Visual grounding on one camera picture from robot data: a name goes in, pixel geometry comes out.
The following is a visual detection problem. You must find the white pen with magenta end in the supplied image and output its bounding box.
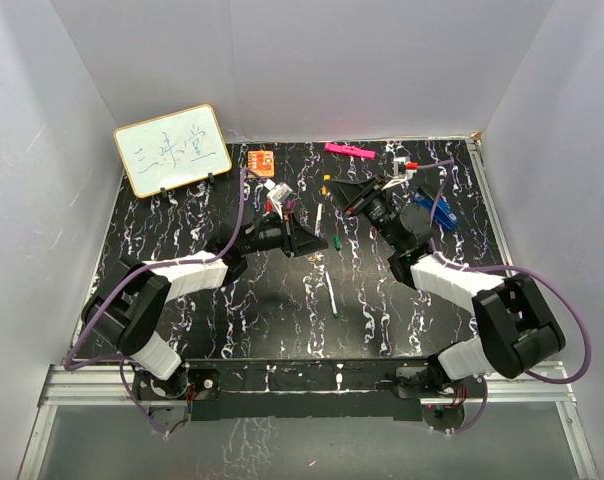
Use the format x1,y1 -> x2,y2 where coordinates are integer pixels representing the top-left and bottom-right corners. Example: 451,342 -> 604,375
284,200 -> 295,220

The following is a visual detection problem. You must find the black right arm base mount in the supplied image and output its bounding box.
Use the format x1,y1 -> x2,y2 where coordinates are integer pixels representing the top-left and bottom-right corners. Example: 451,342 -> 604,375
375,366 -> 488,421

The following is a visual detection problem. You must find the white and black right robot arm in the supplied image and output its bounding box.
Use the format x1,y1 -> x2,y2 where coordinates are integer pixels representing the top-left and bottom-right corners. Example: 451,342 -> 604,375
325,176 -> 566,397

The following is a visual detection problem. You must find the orange spiral notebook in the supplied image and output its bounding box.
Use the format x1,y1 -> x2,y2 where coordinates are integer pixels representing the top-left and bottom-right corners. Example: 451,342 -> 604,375
247,150 -> 275,178

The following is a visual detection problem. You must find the white pen with yellow end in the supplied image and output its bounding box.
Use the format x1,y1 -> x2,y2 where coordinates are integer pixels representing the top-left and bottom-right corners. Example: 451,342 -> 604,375
314,185 -> 328,237

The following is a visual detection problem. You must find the small whiteboard with wooden frame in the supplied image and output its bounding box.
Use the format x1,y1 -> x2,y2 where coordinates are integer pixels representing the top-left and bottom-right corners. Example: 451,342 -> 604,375
113,104 -> 232,199

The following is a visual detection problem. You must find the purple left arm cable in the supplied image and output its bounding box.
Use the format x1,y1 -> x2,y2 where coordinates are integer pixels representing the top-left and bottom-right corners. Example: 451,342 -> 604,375
64,167 -> 266,441

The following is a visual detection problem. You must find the aluminium front rail frame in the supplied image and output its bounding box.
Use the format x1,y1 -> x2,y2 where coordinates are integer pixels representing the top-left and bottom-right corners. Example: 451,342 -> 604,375
19,366 -> 599,479

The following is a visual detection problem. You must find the white pen with green end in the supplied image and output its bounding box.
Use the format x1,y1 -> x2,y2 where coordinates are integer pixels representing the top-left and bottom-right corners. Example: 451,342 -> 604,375
324,271 -> 339,318

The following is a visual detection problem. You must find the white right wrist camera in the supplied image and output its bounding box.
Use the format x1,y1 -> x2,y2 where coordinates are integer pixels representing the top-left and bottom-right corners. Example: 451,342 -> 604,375
385,157 -> 419,189

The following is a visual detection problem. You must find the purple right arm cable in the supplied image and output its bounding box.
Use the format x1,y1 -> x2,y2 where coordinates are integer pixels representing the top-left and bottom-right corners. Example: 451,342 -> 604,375
414,158 -> 592,435

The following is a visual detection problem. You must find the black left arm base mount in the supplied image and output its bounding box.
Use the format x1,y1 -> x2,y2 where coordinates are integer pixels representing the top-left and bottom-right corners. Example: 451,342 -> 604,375
133,368 -> 220,421

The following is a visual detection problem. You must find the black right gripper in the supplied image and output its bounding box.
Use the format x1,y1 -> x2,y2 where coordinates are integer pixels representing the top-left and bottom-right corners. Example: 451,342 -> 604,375
326,175 -> 404,251

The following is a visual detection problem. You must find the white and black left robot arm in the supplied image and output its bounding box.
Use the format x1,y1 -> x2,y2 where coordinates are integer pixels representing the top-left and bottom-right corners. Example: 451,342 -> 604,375
91,211 -> 328,399

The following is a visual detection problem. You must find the blue stapler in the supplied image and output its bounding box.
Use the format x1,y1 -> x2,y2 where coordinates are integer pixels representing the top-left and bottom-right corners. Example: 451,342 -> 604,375
413,184 -> 458,231

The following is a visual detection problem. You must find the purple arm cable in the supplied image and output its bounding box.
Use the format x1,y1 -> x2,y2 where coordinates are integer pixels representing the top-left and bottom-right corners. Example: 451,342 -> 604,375
64,167 -> 266,441
414,158 -> 592,435

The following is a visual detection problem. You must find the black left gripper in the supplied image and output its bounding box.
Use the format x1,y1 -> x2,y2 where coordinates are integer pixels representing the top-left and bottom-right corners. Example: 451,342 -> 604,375
240,210 -> 328,260

